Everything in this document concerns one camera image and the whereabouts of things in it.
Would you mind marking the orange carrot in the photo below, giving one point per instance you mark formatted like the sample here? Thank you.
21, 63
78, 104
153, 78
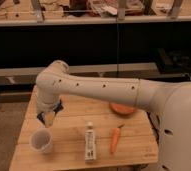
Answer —
115, 138

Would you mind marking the white tube with cap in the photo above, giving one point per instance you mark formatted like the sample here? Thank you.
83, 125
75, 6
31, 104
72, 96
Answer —
90, 143

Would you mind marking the long metal shelf rail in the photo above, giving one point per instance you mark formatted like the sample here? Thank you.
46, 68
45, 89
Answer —
83, 69

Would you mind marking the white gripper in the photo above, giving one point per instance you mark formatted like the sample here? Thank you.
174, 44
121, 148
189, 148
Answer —
42, 107

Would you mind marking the orange round plate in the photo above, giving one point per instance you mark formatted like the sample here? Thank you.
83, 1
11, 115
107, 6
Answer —
121, 109

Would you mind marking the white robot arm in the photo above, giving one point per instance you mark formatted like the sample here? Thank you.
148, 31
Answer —
171, 102

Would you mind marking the wooden table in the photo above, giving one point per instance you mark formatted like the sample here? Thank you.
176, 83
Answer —
136, 145

